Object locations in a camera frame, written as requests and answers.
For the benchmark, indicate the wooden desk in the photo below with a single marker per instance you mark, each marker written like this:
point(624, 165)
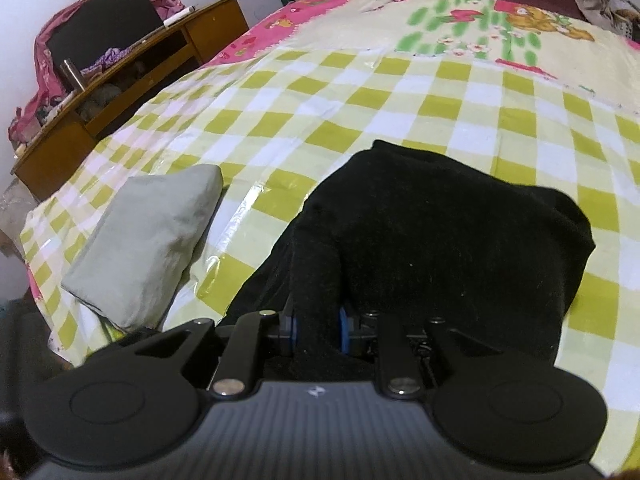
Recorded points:
point(210, 25)

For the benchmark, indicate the pink patterned cloth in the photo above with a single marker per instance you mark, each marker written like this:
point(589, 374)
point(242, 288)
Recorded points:
point(45, 75)

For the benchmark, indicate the black board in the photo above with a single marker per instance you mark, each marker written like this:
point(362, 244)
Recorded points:
point(105, 20)

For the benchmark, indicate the green checkered bed sheet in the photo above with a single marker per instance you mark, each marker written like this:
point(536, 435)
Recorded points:
point(400, 100)

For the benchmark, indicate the metal cup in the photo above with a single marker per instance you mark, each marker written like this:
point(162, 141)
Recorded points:
point(72, 74)

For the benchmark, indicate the clear plastic bag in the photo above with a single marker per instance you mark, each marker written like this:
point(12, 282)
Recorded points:
point(15, 215)

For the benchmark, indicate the black pants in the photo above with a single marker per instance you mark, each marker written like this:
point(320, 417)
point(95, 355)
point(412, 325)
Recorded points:
point(440, 240)

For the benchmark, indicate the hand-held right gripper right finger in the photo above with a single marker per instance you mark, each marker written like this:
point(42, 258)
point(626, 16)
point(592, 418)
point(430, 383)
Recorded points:
point(344, 331)

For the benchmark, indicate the purple cloth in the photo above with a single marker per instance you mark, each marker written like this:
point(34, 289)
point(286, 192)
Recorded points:
point(107, 57)

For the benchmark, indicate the white marker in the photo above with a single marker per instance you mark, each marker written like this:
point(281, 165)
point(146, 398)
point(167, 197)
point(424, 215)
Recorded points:
point(179, 16)

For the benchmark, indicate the light grey folded cloth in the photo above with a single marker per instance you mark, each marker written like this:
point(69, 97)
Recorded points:
point(145, 240)

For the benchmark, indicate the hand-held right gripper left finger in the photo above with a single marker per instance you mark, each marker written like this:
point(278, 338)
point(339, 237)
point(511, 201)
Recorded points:
point(291, 336)

